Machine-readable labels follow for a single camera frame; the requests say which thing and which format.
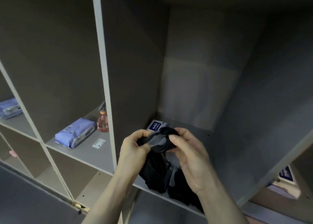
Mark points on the person's left hand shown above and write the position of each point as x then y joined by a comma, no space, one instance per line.
132,158

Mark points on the white paper label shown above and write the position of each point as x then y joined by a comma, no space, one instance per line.
98,143

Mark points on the person's left forearm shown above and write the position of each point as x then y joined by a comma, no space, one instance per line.
107,204

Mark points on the grey cubby shelf unit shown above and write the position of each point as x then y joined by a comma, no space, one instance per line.
61,60

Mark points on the pink spray bottle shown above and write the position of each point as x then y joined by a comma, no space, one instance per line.
102,123

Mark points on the person's right hand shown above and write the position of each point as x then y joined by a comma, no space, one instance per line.
195,162

